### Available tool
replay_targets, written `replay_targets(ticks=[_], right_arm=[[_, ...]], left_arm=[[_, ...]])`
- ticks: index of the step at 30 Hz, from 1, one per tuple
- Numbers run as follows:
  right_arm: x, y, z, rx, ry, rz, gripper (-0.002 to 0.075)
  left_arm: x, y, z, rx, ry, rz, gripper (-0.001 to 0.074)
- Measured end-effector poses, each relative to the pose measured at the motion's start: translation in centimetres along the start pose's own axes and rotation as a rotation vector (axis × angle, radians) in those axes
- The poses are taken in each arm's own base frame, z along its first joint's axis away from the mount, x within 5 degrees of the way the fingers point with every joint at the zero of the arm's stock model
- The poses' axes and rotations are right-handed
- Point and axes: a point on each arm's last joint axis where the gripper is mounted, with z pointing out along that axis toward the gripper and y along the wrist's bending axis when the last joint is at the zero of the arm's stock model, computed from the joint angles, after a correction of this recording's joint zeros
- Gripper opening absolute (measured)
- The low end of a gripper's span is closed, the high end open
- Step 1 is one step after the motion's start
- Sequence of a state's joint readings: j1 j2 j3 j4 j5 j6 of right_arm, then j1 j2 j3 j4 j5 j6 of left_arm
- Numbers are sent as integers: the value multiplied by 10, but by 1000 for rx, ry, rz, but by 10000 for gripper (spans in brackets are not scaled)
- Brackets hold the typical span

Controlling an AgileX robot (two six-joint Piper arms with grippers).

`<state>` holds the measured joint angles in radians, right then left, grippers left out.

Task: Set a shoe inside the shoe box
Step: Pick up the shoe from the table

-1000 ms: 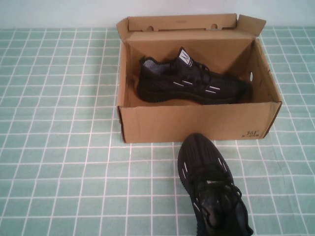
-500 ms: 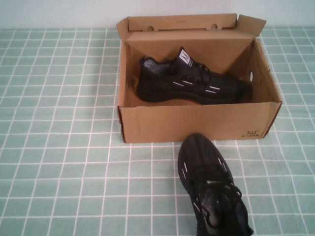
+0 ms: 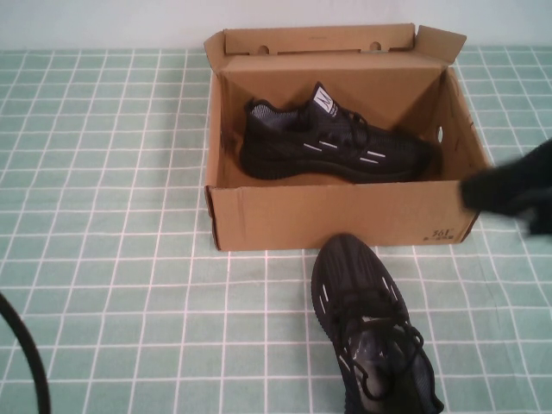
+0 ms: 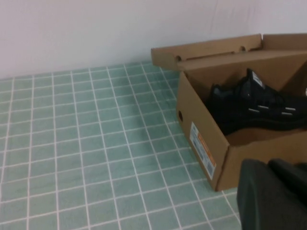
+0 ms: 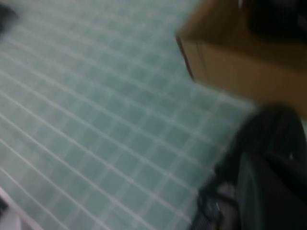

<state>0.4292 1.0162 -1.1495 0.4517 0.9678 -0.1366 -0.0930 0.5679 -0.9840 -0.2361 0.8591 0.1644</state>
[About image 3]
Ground black cable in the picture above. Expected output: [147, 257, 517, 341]
[0, 292, 53, 414]

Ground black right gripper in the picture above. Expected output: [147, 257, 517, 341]
[458, 136, 552, 237]

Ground brown cardboard shoe box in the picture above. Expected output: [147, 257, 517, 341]
[202, 23, 495, 252]

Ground green checked tablecloth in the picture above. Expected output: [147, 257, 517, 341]
[0, 45, 552, 414]

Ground black sneaker white tongue label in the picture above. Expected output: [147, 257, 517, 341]
[239, 81, 433, 185]

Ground black sneaker white stripes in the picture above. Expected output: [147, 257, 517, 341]
[310, 232, 445, 414]

